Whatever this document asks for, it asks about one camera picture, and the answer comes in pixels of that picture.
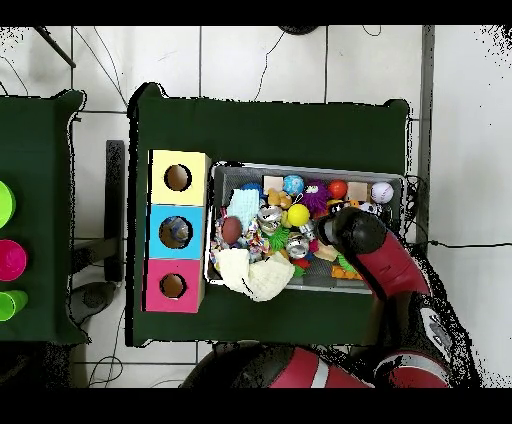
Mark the cream knitted cloth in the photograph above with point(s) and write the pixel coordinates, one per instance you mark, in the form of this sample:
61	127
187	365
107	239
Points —
256	276

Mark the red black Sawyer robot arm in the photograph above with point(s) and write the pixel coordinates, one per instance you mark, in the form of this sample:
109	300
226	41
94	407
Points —
392	268

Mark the shallow silver mesh bin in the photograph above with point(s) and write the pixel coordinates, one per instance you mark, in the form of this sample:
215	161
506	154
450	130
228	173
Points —
240	172

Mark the wooden box with three holes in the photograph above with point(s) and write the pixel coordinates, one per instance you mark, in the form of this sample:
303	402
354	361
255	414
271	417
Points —
160	196

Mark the brown toy football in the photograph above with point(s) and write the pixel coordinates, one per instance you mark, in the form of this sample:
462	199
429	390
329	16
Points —
231	230

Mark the smooth yellow ball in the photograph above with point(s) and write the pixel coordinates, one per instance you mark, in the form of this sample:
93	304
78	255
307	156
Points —
298	215

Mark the blue white patterned ball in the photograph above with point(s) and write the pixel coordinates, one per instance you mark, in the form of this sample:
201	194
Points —
293	185

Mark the purple spiky ball with eyes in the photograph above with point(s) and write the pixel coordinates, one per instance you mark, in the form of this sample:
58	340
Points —
316	198

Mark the dark green table cloth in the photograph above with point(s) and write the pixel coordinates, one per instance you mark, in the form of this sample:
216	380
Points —
280	132

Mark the red orange ball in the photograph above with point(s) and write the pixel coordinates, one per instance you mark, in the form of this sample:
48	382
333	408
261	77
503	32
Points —
338	189

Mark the orange toy building brick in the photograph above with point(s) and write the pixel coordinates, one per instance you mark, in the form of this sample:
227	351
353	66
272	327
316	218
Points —
354	203

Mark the green spiky ball with eyes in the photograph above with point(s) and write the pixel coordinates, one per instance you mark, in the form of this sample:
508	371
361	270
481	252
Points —
346	264

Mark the white baseball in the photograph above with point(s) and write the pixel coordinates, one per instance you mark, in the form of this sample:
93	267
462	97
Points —
382	192

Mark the black upright panel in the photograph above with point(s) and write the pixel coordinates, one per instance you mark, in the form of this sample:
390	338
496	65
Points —
114	200

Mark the dark green side table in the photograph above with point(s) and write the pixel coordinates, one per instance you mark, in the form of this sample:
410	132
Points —
36	140

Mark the pink plastic cup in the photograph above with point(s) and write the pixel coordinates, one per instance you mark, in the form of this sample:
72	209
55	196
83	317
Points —
12	260

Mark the lime green plastic cup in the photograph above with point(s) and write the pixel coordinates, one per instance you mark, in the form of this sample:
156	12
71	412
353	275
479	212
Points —
12	306
6	204

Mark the black slanted rod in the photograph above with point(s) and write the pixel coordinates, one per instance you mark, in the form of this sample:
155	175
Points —
56	48

